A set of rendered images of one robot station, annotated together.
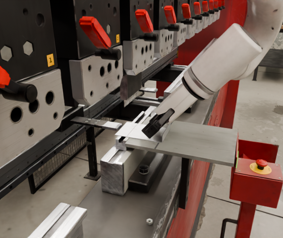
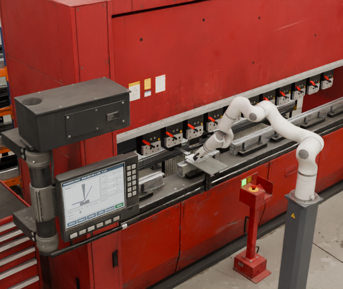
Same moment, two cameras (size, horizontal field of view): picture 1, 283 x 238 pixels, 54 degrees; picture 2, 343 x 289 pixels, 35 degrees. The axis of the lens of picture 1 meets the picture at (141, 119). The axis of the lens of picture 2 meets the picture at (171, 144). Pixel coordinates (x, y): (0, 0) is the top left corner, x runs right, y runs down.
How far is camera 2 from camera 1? 338 cm
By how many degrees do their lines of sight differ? 26
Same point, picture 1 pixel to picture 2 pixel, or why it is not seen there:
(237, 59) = (213, 143)
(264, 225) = not seen: hidden behind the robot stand
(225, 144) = (216, 169)
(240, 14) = not seen: outside the picture
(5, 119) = (149, 148)
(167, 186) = (197, 179)
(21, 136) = (150, 151)
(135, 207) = (182, 181)
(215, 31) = not seen: outside the picture
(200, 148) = (207, 167)
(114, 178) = (179, 171)
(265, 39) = (228, 137)
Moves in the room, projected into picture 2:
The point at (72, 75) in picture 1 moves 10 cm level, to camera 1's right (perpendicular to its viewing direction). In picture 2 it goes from (164, 140) to (177, 144)
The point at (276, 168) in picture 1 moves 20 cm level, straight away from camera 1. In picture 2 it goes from (260, 191) to (280, 184)
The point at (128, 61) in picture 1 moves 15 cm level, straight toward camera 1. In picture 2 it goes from (186, 135) to (177, 144)
